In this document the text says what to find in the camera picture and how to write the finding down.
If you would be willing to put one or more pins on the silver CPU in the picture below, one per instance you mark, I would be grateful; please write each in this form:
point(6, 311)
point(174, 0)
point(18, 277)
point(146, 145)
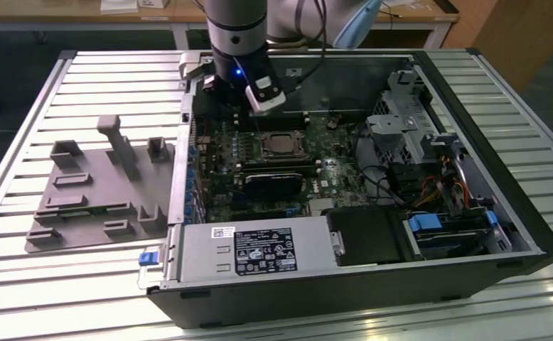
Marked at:
point(282, 143)

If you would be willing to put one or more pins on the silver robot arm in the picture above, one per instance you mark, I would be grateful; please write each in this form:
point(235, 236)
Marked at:
point(235, 21)

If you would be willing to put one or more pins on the black CPU socket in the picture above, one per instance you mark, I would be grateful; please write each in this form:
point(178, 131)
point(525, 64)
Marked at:
point(261, 156)

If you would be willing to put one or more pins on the black RAM stick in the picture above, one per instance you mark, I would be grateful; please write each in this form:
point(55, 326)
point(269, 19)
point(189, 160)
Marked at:
point(296, 117)
point(276, 163)

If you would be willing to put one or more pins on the small white box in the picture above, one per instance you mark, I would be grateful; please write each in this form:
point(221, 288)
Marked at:
point(153, 3)

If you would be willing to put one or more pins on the round coin battery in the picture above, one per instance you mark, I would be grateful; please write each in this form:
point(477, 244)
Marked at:
point(333, 123)

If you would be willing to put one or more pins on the large white box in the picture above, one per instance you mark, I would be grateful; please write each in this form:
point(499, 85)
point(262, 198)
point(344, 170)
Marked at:
point(119, 7)

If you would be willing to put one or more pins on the black graphics card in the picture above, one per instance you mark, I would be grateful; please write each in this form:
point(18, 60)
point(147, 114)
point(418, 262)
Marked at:
point(272, 184)

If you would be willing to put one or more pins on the green motherboard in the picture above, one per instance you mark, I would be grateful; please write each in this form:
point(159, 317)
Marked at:
point(342, 177)

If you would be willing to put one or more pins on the grey metal drive cage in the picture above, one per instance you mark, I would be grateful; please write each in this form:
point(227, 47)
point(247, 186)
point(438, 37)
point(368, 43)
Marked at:
point(400, 124)

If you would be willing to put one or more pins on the grey parts rack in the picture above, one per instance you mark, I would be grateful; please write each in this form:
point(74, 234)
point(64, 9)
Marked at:
point(95, 177)

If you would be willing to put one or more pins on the wooden desk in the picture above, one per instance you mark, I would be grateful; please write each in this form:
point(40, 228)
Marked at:
point(43, 10)

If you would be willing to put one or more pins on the silver chipset heatsink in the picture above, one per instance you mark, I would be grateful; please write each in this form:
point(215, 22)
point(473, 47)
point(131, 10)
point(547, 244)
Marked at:
point(322, 206)

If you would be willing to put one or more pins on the flat black device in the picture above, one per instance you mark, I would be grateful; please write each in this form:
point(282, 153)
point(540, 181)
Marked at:
point(446, 5)

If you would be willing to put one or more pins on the grey power supply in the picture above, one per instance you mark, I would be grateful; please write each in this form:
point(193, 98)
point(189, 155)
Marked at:
point(201, 248)

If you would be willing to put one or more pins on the green RAM stick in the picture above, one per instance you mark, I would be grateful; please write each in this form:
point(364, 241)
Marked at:
point(82, 212)

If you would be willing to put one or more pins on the black drive bay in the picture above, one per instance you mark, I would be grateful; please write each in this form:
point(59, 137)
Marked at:
point(366, 234)

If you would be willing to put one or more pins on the blue case latch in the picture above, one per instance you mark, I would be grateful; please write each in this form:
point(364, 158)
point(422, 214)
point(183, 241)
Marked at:
point(147, 257)

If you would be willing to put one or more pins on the blue disk carrier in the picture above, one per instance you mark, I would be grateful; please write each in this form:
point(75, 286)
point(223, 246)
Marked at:
point(422, 223)

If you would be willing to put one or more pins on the wooden cabinet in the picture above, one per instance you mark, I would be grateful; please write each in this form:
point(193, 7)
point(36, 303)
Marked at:
point(517, 35)

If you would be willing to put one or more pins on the black hard disk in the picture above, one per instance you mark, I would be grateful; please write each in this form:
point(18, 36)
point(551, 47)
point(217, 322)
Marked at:
point(446, 245)

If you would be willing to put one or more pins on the black PC case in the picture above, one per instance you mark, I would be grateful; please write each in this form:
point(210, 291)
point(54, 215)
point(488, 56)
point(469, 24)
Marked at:
point(305, 305)

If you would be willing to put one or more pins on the blue plastic clip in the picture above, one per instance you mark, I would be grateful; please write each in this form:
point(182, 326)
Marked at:
point(493, 218)

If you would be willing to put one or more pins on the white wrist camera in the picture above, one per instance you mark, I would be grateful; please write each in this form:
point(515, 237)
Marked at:
point(266, 96)

